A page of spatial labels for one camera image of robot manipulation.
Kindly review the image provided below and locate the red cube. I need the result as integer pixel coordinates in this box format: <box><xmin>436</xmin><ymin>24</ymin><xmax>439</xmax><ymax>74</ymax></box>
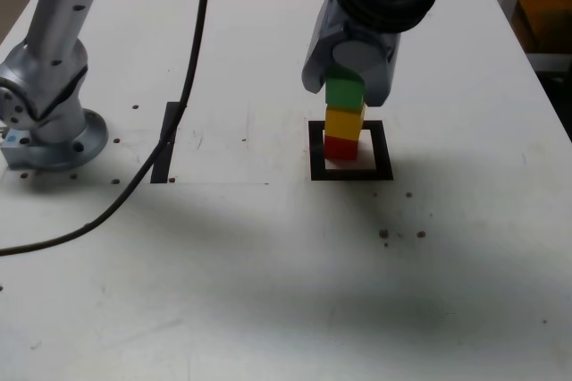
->
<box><xmin>324</xmin><ymin>134</ymin><xmax>359</xmax><ymax>162</ymax></box>

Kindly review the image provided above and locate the green cube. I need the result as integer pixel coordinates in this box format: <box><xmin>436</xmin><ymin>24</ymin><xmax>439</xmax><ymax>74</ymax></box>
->
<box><xmin>324</xmin><ymin>63</ymin><xmax>366</xmax><ymax>110</ymax></box>

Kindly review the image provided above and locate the long black cable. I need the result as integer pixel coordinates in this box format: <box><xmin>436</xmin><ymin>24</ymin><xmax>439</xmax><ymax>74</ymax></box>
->
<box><xmin>0</xmin><ymin>0</ymin><xmax>216</xmax><ymax>257</ymax></box>

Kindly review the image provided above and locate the grey block with blue sticker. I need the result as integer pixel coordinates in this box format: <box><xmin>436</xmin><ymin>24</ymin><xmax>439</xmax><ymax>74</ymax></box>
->
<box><xmin>0</xmin><ymin>128</ymin><xmax>32</xmax><ymax>167</ymax></box>

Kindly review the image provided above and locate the black tape square outline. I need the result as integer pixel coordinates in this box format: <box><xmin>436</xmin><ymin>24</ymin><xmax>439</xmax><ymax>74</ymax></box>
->
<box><xmin>307</xmin><ymin>120</ymin><xmax>394</xmax><ymax>182</ymax></box>

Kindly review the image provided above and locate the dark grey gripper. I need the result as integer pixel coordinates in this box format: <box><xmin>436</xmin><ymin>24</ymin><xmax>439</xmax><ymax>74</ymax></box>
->
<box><xmin>301</xmin><ymin>0</ymin><xmax>403</xmax><ymax>108</ymax></box>

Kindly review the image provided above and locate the black tape strip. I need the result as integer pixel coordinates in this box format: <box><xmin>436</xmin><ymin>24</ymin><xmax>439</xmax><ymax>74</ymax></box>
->
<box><xmin>150</xmin><ymin>101</ymin><xmax>183</xmax><ymax>184</ymax></box>

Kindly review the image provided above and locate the brown cardboard box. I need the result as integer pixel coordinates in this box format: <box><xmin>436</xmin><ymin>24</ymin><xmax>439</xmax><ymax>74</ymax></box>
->
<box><xmin>513</xmin><ymin>0</ymin><xmax>572</xmax><ymax>54</ymax></box>

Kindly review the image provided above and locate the yellow cube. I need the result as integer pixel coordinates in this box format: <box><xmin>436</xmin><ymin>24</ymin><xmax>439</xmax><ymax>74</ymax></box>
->
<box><xmin>324</xmin><ymin>103</ymin><xmax>368</xmax><ymax>141</ymax></box>

